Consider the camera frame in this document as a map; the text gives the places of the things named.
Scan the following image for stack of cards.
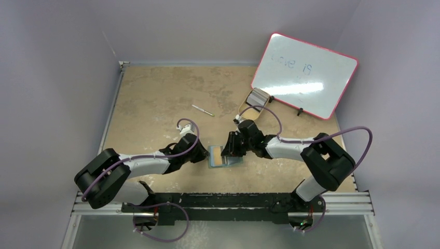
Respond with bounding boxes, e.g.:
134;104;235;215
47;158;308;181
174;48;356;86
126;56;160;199
245;88;270;106

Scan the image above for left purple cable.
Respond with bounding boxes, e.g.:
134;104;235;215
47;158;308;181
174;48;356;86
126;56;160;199
81;118;201;203

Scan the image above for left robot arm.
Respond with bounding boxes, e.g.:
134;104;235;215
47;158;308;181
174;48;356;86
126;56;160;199
74;133;209;209

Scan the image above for pink framed whiteboard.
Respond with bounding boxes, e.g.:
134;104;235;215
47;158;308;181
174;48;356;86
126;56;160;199
251;33;359;120

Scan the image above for green card holder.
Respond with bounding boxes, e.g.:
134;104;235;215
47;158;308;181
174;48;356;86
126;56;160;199
208;145;243;169

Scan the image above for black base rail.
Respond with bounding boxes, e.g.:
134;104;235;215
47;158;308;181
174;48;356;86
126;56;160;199
121;192;326;229

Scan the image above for beige oval tray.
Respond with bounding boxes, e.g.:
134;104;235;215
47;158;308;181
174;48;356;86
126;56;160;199
238;94;269;120

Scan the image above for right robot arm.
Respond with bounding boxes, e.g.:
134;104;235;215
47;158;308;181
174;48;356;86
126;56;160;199
221;120;355;211

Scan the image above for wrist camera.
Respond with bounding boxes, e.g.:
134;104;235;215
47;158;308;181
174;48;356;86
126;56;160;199
233;115;242;125
177;123;195;137

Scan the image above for gold credit card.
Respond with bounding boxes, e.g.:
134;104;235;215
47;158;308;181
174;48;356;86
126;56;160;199
210;146;228;167

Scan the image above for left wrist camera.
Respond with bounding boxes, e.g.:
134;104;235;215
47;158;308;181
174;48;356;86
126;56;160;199
177;123;195;137

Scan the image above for green tipped marker pen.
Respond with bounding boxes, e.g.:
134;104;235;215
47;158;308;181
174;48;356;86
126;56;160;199
191;104;215;117

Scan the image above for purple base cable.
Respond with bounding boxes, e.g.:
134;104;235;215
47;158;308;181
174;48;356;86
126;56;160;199
132;201;191;244

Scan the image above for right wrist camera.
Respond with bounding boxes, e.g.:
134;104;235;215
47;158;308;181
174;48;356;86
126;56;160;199
233;115;242;125

